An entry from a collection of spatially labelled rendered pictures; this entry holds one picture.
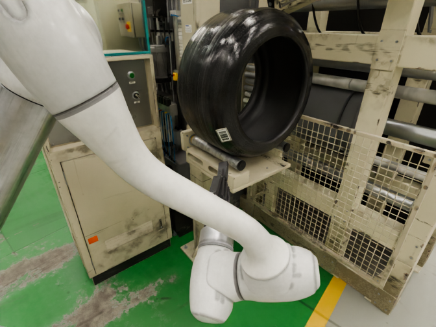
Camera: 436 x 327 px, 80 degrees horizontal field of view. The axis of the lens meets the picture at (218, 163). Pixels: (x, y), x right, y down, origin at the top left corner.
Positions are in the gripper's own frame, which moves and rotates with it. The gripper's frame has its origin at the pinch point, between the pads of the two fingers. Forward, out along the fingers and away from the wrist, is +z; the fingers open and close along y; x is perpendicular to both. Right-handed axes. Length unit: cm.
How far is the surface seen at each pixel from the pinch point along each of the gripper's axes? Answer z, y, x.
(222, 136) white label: 15.5, -0.8, -1.0
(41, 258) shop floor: 3, 54, -156
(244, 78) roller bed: 86, 21, -1
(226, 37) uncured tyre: 31.2, -26.6, 9.4
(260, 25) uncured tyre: 36.0, -24.2, 19.9
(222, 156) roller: 20.9, 14.2, -7.6
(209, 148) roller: 27.5, 14.1, -14.6
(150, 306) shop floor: -22, 76, -74
